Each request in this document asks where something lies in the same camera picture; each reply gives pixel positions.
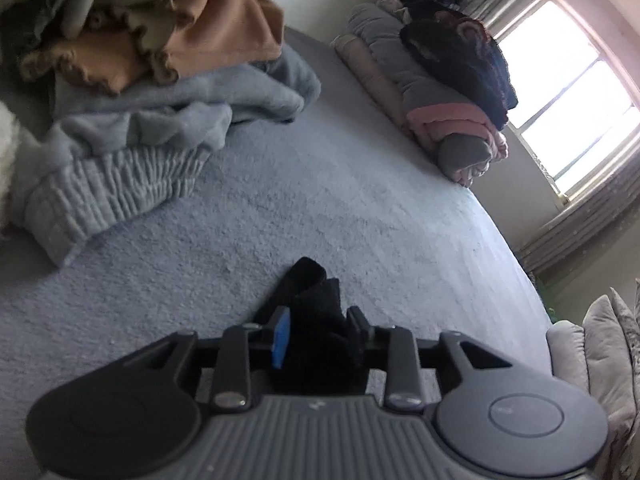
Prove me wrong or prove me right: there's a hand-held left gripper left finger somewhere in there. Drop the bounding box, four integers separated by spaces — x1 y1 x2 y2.
121 305 293 409

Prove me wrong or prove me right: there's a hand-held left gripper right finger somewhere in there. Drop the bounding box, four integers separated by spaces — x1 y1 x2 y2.
346 305 517 410

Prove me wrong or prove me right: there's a beige and black shirt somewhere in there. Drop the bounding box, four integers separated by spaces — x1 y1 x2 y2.
252 256 371 396

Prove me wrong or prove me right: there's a grey folded garment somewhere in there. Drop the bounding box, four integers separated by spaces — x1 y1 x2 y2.
437 132 493 181

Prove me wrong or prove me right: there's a pink folded garment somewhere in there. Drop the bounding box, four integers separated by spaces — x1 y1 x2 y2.
406 102 508 186

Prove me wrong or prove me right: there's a folded grey pink comforter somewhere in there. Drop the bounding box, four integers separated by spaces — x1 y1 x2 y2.
545 287 640 480

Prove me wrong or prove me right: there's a beige folded blanket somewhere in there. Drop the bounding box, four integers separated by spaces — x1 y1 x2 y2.
332 35 426 146

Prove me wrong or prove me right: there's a grey fleece garment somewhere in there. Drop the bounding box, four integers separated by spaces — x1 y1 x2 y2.
10 47 322 267

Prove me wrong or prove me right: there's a dark knitted garment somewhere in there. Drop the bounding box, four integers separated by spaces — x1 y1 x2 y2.
395 0 518 128

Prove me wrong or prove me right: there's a grey folded blanket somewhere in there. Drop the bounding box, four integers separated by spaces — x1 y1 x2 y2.
347 2 451 111

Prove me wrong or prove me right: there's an orange ruffled garment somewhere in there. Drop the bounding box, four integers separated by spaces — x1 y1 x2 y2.
20 0 286 96

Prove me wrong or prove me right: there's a window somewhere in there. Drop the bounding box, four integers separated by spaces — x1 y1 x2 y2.
492 0 640 201

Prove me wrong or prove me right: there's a white fluffy cloth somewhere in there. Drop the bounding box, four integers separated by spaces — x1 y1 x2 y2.
0 102 23 231

